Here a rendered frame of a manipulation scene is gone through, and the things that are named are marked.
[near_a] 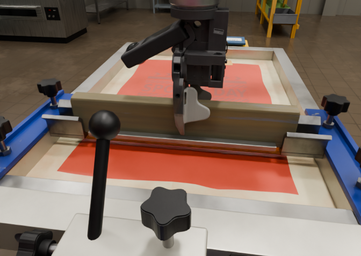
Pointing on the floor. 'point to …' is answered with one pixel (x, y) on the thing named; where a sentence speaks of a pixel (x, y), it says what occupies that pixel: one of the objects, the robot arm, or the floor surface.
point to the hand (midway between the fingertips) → (180, 121)
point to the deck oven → (42, 13)
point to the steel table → (104, 4)
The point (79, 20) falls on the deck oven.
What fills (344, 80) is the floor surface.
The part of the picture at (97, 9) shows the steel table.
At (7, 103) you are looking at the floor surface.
